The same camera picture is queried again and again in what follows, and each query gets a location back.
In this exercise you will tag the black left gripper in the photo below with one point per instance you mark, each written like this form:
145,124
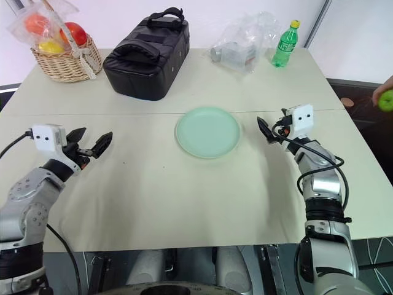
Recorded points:
73,152

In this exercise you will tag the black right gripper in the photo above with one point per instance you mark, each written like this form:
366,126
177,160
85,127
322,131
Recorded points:
281,129

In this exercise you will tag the green apple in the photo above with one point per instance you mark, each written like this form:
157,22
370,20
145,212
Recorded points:
387,101

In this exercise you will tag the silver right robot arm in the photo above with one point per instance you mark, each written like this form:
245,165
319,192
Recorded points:
325,184

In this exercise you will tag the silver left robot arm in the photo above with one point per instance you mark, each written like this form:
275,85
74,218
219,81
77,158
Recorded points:
27,196

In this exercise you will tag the light green round plate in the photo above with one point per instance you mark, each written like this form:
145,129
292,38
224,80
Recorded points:
207,132

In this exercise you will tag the red tomato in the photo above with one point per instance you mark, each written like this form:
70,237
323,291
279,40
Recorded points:
36,23

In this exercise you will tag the person's bare hand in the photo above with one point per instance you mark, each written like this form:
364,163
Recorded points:
382,87

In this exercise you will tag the woven wicker basket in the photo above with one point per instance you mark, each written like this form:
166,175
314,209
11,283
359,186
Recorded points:
66,66

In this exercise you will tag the cream table cloth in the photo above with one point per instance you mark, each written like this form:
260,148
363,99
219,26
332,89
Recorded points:
153,190

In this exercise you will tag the green plastic soda bottle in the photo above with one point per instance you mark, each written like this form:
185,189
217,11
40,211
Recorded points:
285,46

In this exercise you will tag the clear crumpled plastic bag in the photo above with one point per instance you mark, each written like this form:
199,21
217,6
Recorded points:
245,43

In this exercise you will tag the small brown round disc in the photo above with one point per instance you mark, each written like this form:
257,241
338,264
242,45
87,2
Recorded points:
347,101

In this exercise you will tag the black padded carry bag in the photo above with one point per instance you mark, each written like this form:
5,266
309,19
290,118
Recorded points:
147,64

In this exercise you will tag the yellow lemon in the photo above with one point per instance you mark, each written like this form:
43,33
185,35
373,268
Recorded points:
50,46

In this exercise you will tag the red apple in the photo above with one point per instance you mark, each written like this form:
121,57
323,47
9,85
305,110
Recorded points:
75,33

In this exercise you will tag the black metal strut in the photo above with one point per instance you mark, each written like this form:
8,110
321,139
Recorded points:
276,270
98,275

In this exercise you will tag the white rounded leg cover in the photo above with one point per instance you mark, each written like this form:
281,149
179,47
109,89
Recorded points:
235,269
144,265

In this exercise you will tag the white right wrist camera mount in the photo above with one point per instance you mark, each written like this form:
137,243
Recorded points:
302,121

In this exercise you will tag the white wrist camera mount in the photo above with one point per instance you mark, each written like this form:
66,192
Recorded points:
302,121
46,136

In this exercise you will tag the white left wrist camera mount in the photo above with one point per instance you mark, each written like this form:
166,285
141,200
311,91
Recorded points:
46,136

